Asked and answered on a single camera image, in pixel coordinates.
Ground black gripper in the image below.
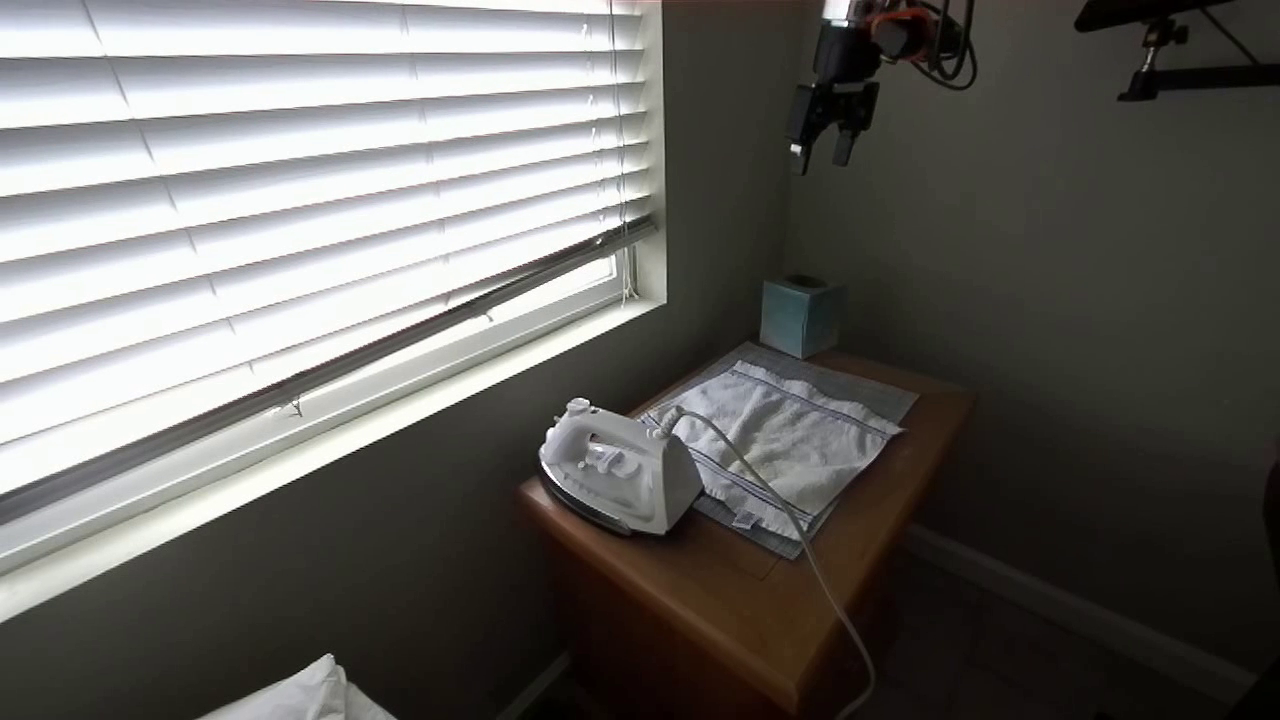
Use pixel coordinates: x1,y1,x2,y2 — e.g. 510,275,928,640
786,18,887,180

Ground teal tissue box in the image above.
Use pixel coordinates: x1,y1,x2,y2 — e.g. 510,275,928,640
757,273,844,364

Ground white towel with blue stripes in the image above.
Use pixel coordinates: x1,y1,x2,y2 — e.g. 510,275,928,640
635,358,908,531

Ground white clothes iron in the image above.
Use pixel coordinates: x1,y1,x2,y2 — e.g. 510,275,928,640
535,391,703,538

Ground wooden nightstand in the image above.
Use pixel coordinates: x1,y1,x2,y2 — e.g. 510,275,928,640
517,333,976,720

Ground white baseboard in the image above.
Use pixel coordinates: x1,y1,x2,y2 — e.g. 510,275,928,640
497,520,1261,720

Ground white window blinds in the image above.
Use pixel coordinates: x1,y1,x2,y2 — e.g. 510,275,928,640
0,0,664,534

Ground crumpled white sheet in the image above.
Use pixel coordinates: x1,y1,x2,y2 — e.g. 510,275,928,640
197,646,399,720

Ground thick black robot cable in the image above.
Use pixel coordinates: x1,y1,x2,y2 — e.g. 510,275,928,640
912,0,986,95

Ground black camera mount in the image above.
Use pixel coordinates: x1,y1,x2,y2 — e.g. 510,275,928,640
1070,0,1280,109

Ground white iron cord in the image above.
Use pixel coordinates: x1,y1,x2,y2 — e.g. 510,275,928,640
660,405,886,720

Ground white window frame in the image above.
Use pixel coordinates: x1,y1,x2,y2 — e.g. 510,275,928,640
0,0,671,626

